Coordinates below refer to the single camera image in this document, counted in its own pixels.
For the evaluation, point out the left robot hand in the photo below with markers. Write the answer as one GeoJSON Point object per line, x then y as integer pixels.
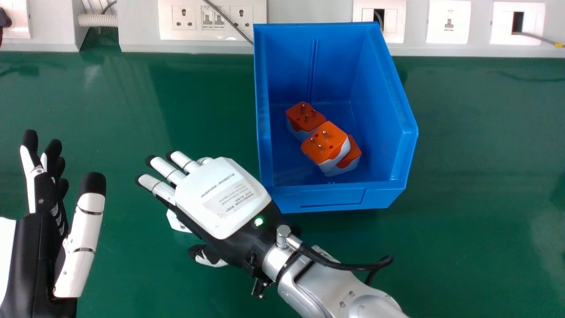
{"type": "Point", "coordinates": [33, 260]}

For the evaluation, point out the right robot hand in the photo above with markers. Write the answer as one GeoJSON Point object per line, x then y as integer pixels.
{"type": "Point", "coordinates": [220, 194]}

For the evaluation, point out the white socket plate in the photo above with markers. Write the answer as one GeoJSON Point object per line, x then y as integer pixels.
{"type": "Point", "coordinates": [395, 22]}
{"type": "Point", "coordinates": [448, 22]}
{"type": "Point", "coordinates": [532, 17]}
{"type": "Point", "coordinates": [17, 17]}

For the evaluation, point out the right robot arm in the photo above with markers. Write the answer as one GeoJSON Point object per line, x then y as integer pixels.
{"type": "Point", "coordinates": [318, 291]}

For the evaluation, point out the wide white socket strip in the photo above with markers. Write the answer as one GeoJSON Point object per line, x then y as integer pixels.
{"type": "Point", "coordinates": [185, 20]}

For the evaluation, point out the white-and-orange plug adapter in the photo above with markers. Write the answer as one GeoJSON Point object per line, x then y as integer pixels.
{"type": "Point", "coordinates": [304, 118]}
{"type": "Point", "coordinates": [324, 148]}
{"type": "Point", "coordinates": [352, 158]}

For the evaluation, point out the blue plastic bin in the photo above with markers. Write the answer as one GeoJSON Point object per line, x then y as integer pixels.
{"type": "Point", "coordinates": [388, 132]}

